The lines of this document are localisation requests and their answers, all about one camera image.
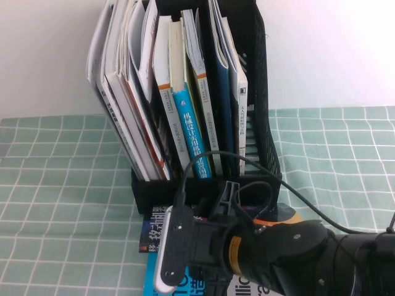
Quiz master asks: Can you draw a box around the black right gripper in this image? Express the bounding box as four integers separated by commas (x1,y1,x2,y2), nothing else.
189,181,241,268

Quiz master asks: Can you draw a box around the black mobile robot book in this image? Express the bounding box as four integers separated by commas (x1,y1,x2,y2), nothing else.
138,202,309,254

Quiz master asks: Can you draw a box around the cyan spine book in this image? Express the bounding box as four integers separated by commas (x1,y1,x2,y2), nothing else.
167,17,214,179

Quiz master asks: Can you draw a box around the dark blue book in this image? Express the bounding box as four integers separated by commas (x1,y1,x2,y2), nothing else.
208,0,240,177

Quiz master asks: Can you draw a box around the white spine blue cover book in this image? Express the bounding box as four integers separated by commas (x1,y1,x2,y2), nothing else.
219,15,249,177

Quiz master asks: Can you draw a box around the black mesh book holder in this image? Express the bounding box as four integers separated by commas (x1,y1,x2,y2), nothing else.
131,0,283,215

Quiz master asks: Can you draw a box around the blue and grey paperback book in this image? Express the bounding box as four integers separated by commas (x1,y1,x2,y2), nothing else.
142,251,272,296

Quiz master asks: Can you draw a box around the orange edged white booklet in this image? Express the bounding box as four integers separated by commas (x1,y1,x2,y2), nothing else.
120,73,172,181

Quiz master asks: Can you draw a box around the green white checkered tablecloth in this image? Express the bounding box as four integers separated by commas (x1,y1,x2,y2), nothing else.
0,106,395,296

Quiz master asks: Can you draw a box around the curved white booklet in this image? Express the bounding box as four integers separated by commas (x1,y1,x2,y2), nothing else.
128,1,155,103

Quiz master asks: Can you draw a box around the red text white booklet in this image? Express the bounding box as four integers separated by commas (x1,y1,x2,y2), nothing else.
143,0,160,103

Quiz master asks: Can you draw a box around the loose paper stack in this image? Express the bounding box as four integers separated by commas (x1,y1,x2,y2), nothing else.
115,0,137,78

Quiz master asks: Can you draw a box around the white plastic folder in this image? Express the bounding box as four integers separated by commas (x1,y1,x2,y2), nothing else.
87,0,118,90

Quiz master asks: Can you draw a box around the short looped black cable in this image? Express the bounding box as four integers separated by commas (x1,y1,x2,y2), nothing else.
230,181,273,236

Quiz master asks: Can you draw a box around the long black cable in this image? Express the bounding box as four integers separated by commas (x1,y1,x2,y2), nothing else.
176,150,395,235

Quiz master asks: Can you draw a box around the right wrist camera black plate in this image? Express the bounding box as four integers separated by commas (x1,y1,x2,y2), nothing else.
153,205,198,294

